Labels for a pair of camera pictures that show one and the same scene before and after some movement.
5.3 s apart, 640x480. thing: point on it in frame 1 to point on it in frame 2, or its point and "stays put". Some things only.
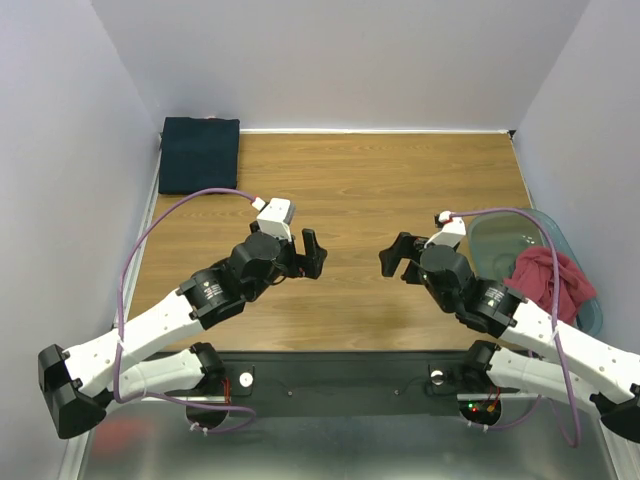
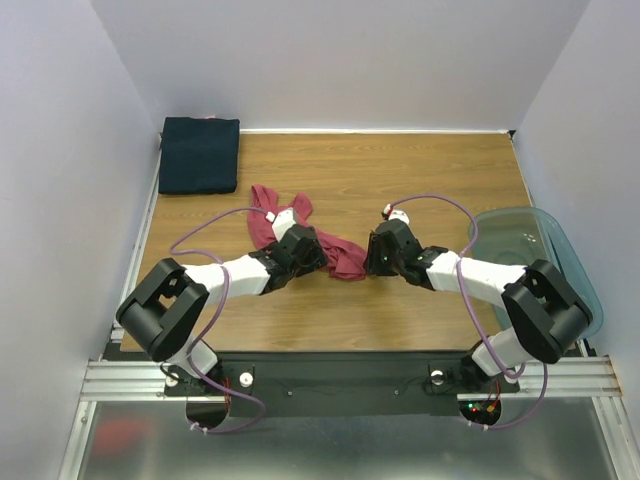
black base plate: [341, 384] stays put
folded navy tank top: [198, 153] stays put
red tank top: [533, 271] to [344, 260]
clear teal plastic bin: [496, 237] stays put
